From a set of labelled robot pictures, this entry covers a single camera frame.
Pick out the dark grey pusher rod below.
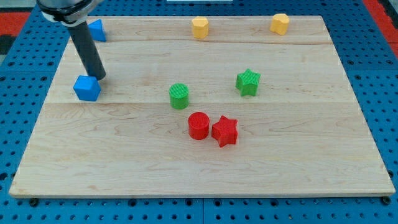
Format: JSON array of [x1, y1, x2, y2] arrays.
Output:
[[68, 22, 106, 81]]

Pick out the green circle block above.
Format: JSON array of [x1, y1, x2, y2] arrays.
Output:
[[169, 83, 189, 110]]

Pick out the light wooden board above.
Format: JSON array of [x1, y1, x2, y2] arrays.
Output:
[[9, 16, 396, 198]]

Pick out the blue triangle block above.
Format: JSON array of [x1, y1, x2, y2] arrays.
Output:
[[88, 19, 106, 42]]

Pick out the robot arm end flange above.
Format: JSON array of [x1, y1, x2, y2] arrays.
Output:
[[36, 0, 103, 27]]

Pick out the yellow heart block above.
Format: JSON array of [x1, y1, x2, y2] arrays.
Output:
[[269, 14, 290, 35]]

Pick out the red star block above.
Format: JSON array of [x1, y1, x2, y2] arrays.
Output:
[[211, 115, 238, 147]]

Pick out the yellow hexagon block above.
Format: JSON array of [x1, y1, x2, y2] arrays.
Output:
[[191, 16, 209, 39]]

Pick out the blue cube block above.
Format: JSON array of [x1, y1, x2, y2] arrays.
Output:
[[73, 75, 101, 101]]

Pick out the red circle block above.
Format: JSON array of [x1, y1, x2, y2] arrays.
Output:
[[188, 112, 210, 140]]

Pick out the green star block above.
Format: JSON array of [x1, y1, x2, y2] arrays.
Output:
[[235, 69, 261, 96]]

